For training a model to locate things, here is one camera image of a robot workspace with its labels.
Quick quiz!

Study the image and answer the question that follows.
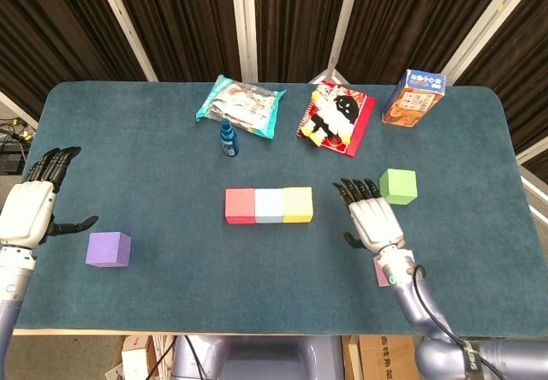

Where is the teal snack bag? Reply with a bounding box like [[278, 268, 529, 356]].
[[195, 74, 287, 141]]

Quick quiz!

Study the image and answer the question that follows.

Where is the black white plush penguin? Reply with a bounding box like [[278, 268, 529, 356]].
[[298, 88, 360, 148]]

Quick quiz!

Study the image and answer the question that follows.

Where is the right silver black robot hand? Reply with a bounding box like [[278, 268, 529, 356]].
[[332, 177, 407, 255]]

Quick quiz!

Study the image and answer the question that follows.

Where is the red foam cube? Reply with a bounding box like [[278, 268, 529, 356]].
[[224, 187, 258, 225]]

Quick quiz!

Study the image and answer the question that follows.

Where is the white red printed box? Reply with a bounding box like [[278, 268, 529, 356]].
[[104, 335, 172, 380]]

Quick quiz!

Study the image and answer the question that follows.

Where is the pink foam cube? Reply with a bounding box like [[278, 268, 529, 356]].
[[372, 254, 393, 288]]

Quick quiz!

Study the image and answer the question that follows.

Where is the flat red gift box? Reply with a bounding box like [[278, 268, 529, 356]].
[[295, 79, 377, 158]]

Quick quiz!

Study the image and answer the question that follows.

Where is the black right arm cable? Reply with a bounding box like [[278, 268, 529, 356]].
[[410, 264, 502, 380]]

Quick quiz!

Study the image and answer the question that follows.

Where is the blue-grey robot torso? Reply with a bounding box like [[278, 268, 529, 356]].
[[170, 335, 346, 380]]

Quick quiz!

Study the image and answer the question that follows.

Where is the white frame post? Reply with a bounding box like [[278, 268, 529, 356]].
[[307, 0, 365, 85], [442, 0, 528, 86], [92, 0, 158, 82], [229, 0, 259, 84], [515, 138, 548, 167], [0, 91, 39, 129]]

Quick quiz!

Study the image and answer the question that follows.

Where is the brown cardboard box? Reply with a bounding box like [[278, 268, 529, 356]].
[[348, 335, 423, 380]]

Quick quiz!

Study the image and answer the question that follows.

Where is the blue spray bottle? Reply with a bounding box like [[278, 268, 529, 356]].
[[219, 118, 241, 157]]

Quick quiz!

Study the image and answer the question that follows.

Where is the blue orange biscuit box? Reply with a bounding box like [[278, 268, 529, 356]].
[[381, 68, 447, 128]]

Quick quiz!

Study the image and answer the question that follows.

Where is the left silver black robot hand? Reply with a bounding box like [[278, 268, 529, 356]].
[[0, 145, 99, 251]]

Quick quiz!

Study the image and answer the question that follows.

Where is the black floor equipment with cables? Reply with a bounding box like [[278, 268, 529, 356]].
[[0, 116, 35, 175]]

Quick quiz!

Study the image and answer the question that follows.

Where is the dark brown curtain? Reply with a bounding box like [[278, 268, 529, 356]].
[[0, 0, 548, 171]]

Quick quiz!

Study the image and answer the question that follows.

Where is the teal table mat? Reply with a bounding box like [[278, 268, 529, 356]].
[[0, 80, 548, 337]]

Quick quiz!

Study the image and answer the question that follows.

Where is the purple foam cube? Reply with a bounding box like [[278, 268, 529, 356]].
[[85, 231, 133, 268]]

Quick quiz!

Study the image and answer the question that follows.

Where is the green foam cube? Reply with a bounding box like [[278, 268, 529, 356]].
[[378, 168, 419, 206]]

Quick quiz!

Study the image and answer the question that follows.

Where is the yellow foam cube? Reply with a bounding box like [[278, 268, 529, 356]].
[[282, 186, 314, 223]]

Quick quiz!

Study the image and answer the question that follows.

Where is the light blue foam cube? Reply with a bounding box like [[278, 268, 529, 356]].
[[254, 187, 286, 224]]

